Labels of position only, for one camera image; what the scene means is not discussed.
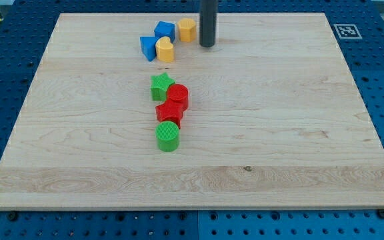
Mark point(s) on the yellow heart block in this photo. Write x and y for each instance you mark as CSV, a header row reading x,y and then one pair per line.
x,y
165,49

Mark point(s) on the red star block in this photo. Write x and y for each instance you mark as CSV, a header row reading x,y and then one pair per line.
x,y
170,111

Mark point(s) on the green cylinder block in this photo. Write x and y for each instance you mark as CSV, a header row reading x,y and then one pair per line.
x,y
167,135

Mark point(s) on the blue triangle block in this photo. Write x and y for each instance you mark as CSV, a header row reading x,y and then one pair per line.
x,y
148,46

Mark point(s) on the wooden board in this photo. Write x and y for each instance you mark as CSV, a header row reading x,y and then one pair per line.
x,y
275,121

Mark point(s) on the green star block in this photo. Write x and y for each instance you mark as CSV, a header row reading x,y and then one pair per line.
x,y
159,86

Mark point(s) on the white fiducial marker tag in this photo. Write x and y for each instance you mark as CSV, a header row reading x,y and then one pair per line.
x,y
347,31

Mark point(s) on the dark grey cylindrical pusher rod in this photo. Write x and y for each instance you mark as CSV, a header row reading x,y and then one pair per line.
x,y
207,22

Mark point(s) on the blue cube block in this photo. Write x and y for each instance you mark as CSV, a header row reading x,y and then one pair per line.
x,y
165,29

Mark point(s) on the red cylinder block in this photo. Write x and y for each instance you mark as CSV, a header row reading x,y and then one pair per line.
x,y
179,94

